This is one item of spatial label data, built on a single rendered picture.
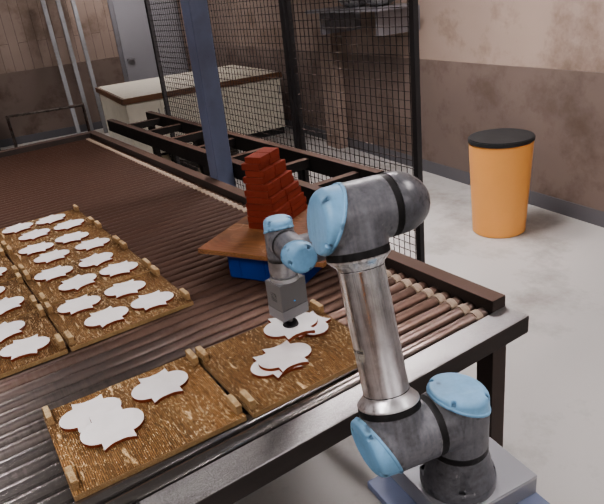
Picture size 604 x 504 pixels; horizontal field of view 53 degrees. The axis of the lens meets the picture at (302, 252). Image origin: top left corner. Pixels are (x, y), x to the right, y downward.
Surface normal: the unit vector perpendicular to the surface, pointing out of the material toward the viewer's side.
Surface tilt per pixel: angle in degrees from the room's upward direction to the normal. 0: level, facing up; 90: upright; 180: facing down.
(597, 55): 90
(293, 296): 90
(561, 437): 0
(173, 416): 0
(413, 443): 71
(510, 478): 1
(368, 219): 76
